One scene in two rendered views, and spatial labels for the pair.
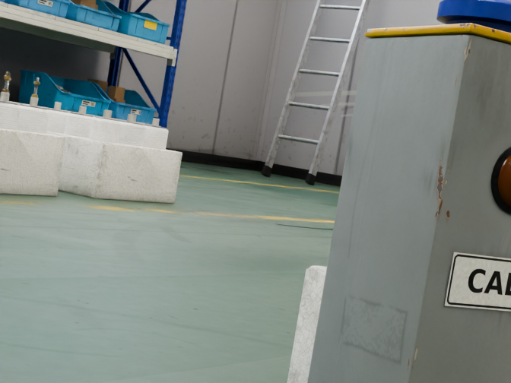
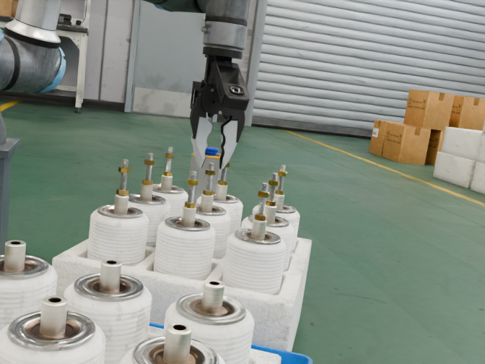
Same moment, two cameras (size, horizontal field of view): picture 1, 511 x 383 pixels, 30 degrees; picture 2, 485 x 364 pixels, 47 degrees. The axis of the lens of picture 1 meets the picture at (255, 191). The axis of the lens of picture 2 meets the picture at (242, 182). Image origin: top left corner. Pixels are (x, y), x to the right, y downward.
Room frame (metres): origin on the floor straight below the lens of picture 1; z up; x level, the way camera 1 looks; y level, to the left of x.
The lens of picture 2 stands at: (1.24, -1.08, 0.50)
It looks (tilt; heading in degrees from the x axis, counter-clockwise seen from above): 10 degrees down; 127
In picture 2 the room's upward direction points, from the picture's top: 8 degrees clockwise
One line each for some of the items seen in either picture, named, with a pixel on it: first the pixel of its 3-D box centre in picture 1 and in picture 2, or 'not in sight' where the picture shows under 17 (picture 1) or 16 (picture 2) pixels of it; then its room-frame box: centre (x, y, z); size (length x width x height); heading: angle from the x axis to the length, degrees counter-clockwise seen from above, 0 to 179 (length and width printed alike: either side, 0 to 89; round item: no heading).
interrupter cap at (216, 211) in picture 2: not in sight; (206, 210); (0.59, -0.31, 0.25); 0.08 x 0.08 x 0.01
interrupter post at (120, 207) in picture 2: not in sight; (120, 204); (0.54, -0.46, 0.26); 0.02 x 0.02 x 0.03
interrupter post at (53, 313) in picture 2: not in sight; (53, 317); (0.84, -0.79, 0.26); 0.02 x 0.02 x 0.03
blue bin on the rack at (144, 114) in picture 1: (112, 102); not in sight; (6.41, 1.04, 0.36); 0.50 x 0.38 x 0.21; 53
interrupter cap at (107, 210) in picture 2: not in sight; (120, 212); (0.54, -0.46, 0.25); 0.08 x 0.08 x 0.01
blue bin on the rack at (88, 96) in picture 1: (64, 93); not in sight; (6.06, 1.29, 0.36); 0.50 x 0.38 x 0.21; 52
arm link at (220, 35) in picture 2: not in sight; (223, 37); (0.58, -0.30, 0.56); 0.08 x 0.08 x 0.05
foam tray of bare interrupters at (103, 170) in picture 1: (99, 166); not in sight; (3.25, 0.54, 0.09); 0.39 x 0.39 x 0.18; 55
